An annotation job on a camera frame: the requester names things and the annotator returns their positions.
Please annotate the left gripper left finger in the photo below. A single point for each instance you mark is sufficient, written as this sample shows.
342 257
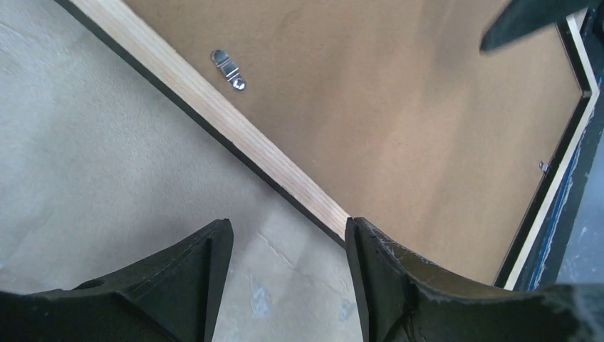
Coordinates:
172 295

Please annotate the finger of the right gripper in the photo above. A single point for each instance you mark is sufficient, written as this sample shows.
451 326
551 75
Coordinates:
520 18

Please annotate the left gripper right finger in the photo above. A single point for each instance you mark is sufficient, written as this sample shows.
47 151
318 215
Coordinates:
402 296

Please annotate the black wooden picture frame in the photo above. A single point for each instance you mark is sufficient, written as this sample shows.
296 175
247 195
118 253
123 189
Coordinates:
212 108

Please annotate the brown hardboard backing board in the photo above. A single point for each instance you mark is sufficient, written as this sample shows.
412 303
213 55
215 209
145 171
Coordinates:
377 118

